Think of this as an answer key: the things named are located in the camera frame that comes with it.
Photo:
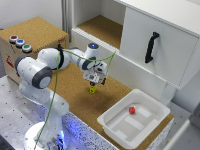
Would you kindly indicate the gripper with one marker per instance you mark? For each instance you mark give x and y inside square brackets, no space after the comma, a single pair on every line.
[95,70]

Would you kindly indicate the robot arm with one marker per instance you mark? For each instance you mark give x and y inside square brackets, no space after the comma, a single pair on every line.
[33,71]

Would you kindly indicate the yellow block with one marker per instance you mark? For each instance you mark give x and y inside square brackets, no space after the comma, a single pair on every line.
[93,89]

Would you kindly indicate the pink block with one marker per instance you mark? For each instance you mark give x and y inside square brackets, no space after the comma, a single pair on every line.
[132,110]

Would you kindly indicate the white cabinet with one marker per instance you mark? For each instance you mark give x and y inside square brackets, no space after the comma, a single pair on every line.
[110,70]

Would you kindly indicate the wooden drawer box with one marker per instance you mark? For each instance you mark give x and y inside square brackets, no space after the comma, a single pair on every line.
[36,31]

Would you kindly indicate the green button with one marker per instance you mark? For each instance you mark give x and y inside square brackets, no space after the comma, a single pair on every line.
[26,47]

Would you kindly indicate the white sliding door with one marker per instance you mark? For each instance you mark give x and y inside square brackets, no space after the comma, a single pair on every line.
[170,56]

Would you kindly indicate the white plastic box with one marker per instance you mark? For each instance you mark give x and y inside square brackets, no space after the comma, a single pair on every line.
[146,128]

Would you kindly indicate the blue button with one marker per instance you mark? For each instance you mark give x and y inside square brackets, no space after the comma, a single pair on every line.
[20,42]

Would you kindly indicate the red button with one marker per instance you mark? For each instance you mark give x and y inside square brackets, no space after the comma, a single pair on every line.
[13,38]

